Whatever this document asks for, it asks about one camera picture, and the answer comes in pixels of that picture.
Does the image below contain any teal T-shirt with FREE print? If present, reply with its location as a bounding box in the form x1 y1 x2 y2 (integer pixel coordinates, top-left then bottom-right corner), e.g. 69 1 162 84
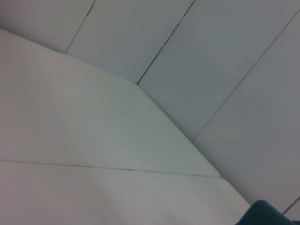
236 199 300 225

